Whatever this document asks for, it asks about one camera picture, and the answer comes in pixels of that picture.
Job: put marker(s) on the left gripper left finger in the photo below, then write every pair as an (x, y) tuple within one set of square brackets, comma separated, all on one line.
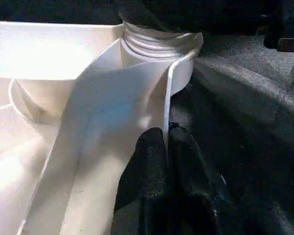
[(144, 183)]

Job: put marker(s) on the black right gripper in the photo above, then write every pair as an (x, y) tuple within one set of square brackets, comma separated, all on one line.
[(284, 29)]

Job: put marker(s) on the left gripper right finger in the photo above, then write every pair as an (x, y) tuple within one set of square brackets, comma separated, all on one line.
[(191, 186)]

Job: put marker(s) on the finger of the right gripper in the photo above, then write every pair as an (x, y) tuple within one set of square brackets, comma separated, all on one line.
[(186, 14)]

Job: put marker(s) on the white plastic table leg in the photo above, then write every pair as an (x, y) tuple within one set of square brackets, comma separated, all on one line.
[(156, 41)]

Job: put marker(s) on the white plastic table top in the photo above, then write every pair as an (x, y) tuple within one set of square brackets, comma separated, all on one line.
[(39, 49)]

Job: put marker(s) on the black work mat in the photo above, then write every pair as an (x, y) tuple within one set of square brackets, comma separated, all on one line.
[(247, 110)]

